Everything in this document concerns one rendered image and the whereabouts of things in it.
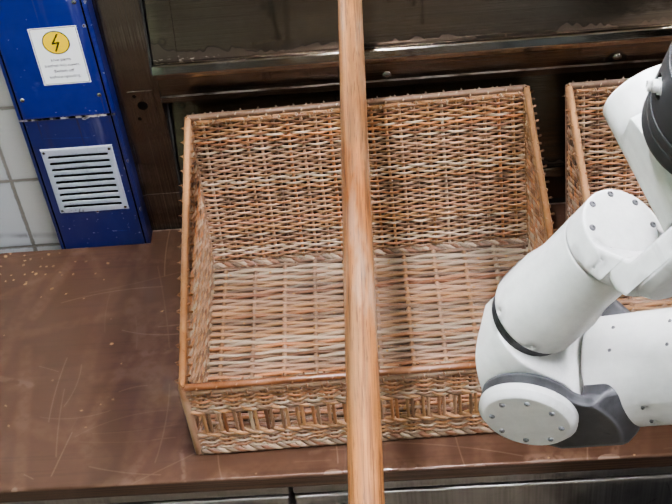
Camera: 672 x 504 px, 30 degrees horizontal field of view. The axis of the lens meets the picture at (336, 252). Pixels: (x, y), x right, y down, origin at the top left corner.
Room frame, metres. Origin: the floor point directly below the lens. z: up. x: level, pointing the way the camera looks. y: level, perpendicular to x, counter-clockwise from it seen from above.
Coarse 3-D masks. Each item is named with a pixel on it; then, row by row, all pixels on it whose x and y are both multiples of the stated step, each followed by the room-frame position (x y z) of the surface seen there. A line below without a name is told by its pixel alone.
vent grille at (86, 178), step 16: (48, 160) 1.65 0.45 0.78; (64, 160) 1.65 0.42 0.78; (80, 160) 1.65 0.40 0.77; (96, 160) 1.65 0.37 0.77; (112, 160) 1.64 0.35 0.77; (48, 176) 1.65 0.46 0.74; (64, 176) 1.65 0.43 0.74; (80, 176) 1.65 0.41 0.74; (96, 176) 1.64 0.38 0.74; (112, 176) 1.64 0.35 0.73; (64, 192) 1.65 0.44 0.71; (80, 192) 1.65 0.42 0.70; (96, 192) 1.65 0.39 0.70; (112, 192) 1.64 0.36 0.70; (64, 208) 1.65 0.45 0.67; (80, 208) 1.65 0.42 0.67; (96, 208) 1.64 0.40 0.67; (112, 208) 1.64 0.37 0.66; (128, 208) 1.64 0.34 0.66
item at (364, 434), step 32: (352, 0) 1.33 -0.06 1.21; (352, 32) 1.26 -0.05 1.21; (352, 64) 1.20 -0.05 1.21; (352, 96) 1.14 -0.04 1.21; (352, 128) 1.08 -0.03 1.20; (352, 160) 1.03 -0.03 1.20; (352, 192) 0.98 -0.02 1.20; (352, 224) 0.93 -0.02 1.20; (352, 256) 0.88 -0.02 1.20; (352, 288) 0.84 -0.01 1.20; (352, 320) 0.80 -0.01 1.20; (352, 352) 0.76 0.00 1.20; (352, 384) 0.72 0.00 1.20; (352, 416) 0.69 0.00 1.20; (352, 448) 0.66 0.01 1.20; (352, 480) 0.62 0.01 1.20
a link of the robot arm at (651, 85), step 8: (664, 64) 0.57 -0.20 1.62; (664, 72) 0.56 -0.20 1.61; (648, 80) 0.57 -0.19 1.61; (656, 80) 0.57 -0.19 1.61; (664, 80) 0.56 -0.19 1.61; (648, 88) 0.57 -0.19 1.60; (656, 88) 0.57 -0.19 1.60; (664, 88) 0.56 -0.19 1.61; (656, 96) 0.57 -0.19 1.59; (664, 96) 0.56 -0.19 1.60; (656, 104) 0.57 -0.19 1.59; (664, 104) 0.56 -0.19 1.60; (656, 112) 0.56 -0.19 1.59; (664, 112) 0.56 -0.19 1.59; (656, 120) 0.56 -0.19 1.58; (664, 120) 0.56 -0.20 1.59; (664, 128) 0.55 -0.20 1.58; (664, 136) 0.55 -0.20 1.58
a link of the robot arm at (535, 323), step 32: (544, 256) 0.64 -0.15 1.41; (512, 288) 0.65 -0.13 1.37; (544, 288) 0.63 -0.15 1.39; (576, 288) 0.61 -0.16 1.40; (608, 288) 0.60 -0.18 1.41; (512, 320) 0.64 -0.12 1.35; (544, 320) 0.62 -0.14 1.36; (576, 320) 0.61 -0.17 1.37; (480, 352) 0.65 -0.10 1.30; (512, 352) 0.63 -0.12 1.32; (544, 352) 0.63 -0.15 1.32; (576, 352) 0.65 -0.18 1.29; (480, 384) 0.65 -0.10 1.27; (576, 384) 0.62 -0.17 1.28
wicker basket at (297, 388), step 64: (192, 128) 1.60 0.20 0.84; (256, 128) 1.60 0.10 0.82; (320, 128) 1.59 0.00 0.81; (384, 128) 1.59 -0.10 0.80; (448, 128) 1.58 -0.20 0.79; (512, 128) 1.57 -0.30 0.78; (192, 192) 1.50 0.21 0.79; (320, 192) 1.57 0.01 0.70; (384, 192) 1.56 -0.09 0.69; (448, 192) 1.55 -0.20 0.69; (192, 256) 1.40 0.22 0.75; (256, 256) 1.55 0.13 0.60; (320, 256) 1.53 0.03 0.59; (384, 256) 1.52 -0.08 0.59; (448, 256) 1.50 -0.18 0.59; (512, 256) 1.48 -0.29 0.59; (192, 320) 1.30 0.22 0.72; (256, 320) 1.41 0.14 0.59; (320, 320) 1.39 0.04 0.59; (384, 320) 1.37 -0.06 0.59; (448, 320) 1.35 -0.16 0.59; (192, 384) 1.16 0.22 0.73; (256, 384) 1.15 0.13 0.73; (320, 384) 1.14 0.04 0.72; (384, 384) 1.14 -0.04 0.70; (448, 384) 1.14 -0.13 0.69; (256, 448) 1.15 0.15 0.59
